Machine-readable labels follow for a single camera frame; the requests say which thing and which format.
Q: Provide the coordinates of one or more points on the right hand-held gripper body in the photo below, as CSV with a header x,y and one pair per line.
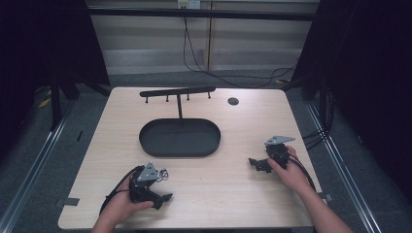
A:
x,y
278,153

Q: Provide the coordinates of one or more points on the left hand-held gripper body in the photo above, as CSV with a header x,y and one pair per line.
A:
x,y
142,189

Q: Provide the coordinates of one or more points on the black key holder stand with tray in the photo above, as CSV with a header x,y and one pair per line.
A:
x,y
180,137

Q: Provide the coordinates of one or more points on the person's right hand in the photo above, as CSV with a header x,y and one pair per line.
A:
x,y
293,174

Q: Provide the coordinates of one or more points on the person's left hand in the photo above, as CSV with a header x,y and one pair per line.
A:
x,y
121,207

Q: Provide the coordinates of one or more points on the black metal stand leg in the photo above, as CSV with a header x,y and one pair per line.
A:
x,y
55,103

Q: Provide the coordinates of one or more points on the dark curtain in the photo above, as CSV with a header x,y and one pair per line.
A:
x,y
366,64
45,48

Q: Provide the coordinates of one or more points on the yellow floor tape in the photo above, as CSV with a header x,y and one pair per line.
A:
x,y
44,103

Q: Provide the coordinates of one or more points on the grey table bracket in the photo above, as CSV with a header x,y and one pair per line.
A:
x,y
325,196
68,202

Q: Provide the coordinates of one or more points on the metal floor rail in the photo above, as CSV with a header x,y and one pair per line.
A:
x,y
346,174
35,161

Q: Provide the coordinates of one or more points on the black horizontal frame bar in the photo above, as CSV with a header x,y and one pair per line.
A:
x,y
194,14

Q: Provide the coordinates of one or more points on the white wall power outlet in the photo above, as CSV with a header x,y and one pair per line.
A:
x,y
189,4

